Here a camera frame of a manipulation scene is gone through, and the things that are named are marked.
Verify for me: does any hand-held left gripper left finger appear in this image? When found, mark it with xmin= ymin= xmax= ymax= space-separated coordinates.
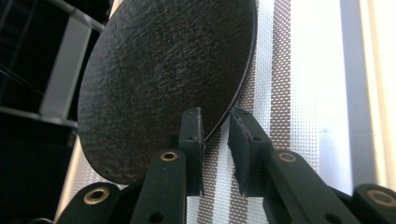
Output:
xmin=130 ymin=106 xmax=207 ymax=224

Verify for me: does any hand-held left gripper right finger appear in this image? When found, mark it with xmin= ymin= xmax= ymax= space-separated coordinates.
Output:
xmin=227 ymin=106 xmax=362 ymax=224

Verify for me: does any black round plate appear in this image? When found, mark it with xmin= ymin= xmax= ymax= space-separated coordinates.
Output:
xmin=77 ymin=0 xmax=259 ymax=185

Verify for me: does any beige tray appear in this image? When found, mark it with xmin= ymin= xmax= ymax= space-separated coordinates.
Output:
xmin=358 ymin=0 xmax=396 ymax=190

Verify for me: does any striped placemat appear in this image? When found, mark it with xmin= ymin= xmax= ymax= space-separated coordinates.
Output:
xmin=54 ymin=0 xmax=323 ymax=224

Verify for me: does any white metal desk frame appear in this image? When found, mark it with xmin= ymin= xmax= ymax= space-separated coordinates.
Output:
xmin=38 ymin=0 xmax=106 ymax=120

